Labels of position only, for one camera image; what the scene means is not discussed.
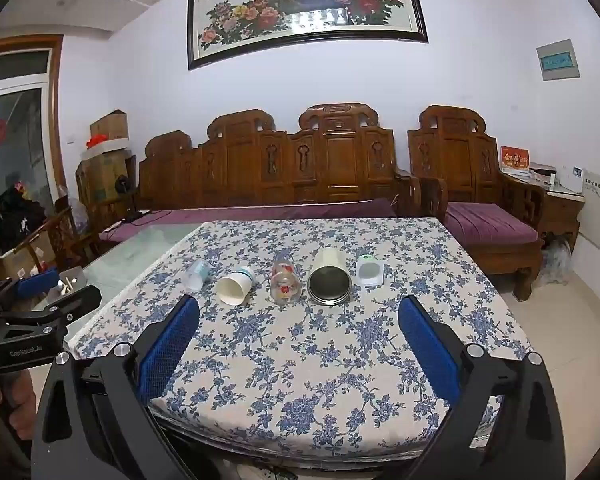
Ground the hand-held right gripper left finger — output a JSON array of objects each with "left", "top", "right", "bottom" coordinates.
[{"left": 30, "top": 294, "right": 201, "bottom": 480}]

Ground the long purple sofa cushion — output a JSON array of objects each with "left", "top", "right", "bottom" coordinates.
[{"left": 100, "top": 197, "right": 398, "bottom": 243}]

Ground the purple armchair cushion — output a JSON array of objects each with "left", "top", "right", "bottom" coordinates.
[{"left": 445, "top": 201, "right": 539, "bottom": 246}]

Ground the white wall distribution box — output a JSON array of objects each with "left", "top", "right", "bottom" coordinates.
[{"left": 577, "top": 170, "right": 600, "bottom": 248}]

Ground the red gift box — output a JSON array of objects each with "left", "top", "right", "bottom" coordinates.
[{"left": 500, "top": 146, "right": 532, "bottom": 173}]

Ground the red printed glass cup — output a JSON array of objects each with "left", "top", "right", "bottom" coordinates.
[{"left": 270, "top": 259, "right": 301, "bottom": 307}]

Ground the carved wooden sofa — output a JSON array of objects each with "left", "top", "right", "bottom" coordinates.
[{"left": 97, "top": 102, "right": 423, "bottom": 261}]

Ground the grey wall electrical panel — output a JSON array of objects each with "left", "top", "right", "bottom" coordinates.
[{"left": 536, "top": 38, "right": 581, "bottom": 81}]

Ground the carved wooden armchair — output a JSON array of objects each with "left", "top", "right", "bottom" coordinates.
[{"left": 407, "top": 105, "right": 548, "bottom": 301}]

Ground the wooden side chair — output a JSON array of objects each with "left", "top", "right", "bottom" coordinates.
[{"left": 15, "top": 195, "right": 101, "bottom": 281}]

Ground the white translucent plastic cup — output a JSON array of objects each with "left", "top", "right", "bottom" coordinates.
[{"left": 356, "top": 254, "right": 383, "bottom": 287}]

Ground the white device on side table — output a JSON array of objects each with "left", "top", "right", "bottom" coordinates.
[{"left": 555, "top": 165, "right": 586, "bottom": 193}]

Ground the white paper cup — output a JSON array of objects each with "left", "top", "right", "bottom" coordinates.
[{"left": 216, "top": 266, "right": 257, "bottom": 306}]

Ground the wooden side table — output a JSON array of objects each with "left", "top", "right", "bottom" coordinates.
[{"left": 500, "top": 170, "right": 586, "bottom": 258}]

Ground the cream steel tumbler cup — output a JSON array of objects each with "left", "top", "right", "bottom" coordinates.
[{"left": 307, "top": 246, "right": 353, "bottom": 307}]

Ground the small cardboard box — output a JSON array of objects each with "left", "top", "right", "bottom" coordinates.
[{"left": 90, "top": 110, "right": 129, "bottom": 143}]

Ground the clear plastic cup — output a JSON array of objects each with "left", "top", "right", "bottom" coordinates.
[{"left": 184, "top": 259, "right": 213, "bottom": 292}]

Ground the blue floral tablecloth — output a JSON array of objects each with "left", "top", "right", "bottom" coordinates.
[{"left": 72, "top": 217, "right": 533, "bottom": 461}]

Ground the pile of dark clothes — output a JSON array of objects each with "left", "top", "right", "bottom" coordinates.
[{"left": 0, "top": 185, "right": 47, "bottom": 256}]

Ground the wooden framed glass door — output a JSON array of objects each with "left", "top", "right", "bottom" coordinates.
[{"left": 0, "top": 35, "right": 68, "bottom": 281}]

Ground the framed peacock flower painting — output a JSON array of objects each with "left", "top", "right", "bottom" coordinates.
[{"left": 186, "top": 0, "right": 428, "bottom": 71}]

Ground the person's left hand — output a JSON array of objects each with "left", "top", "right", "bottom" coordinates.
[{"left": 2, "top": 372, "right": 37, "bottom": 441}]

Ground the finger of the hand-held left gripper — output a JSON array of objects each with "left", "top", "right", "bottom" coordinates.
[
  {"left": 0, "top": 267, "right": 62, "bottom": 313},
  {"left": 0, "top": 285, "right": 102, "bottom": 333}
]

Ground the large cardboard box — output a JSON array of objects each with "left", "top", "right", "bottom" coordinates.
[{"left": 75, "top": 147, "right": 137, "bottom": 206}]

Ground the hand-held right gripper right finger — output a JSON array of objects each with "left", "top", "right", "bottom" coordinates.
[{"left": 380, "top": 294, "right": 568, "bottom": 480}]

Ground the clear plastic bag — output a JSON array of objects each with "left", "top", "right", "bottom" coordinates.
[{"left": 539, "top": 237, "right": 577, "bottom": 287}]

